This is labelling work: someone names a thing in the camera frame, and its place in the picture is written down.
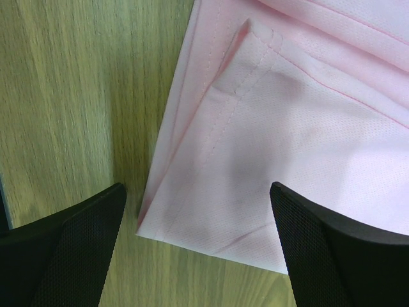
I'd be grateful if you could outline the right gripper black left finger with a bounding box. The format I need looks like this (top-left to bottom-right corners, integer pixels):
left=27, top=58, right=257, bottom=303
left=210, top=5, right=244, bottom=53
left=1, top=183, right=127, bottom=306

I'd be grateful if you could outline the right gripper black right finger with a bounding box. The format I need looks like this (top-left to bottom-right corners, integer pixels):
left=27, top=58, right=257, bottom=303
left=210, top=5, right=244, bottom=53
left=270, top=182, right=408, bottom=306

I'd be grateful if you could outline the light pink t shirt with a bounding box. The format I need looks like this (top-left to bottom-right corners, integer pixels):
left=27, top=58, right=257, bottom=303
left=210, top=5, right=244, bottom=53
left=137, top=1, right=408, bottom=273

